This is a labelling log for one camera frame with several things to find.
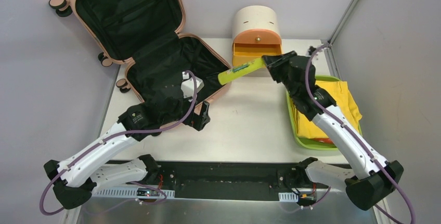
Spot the pink hard-shell suitcase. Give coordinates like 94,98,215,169
48,0,230,106

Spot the yellow cloth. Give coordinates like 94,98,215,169
293,80,362,140

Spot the cream three-drawer round cabinet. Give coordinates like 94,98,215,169
232,5,282,67

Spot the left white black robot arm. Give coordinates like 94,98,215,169
44,98,210,209

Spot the yellow green spray bottle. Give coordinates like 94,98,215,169
217,58,266,85

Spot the green plastic tray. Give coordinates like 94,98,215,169
286,75,362,151

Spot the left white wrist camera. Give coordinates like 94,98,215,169
181,72,204,99

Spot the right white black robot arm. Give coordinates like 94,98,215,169
262,51,404,210

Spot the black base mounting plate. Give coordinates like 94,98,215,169
125,161,328,203

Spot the red white tie-dye cloth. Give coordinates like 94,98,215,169
314,138,333,144

